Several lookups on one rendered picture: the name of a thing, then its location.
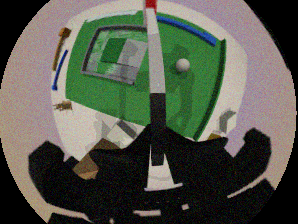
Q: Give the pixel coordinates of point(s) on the white flat strip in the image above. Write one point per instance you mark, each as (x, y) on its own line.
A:
(126, 13)

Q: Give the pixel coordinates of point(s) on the green flat mat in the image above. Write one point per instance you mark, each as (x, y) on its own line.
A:
(187, 94)

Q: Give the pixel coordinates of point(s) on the white golf ball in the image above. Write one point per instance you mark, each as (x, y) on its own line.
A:
(182, 65)

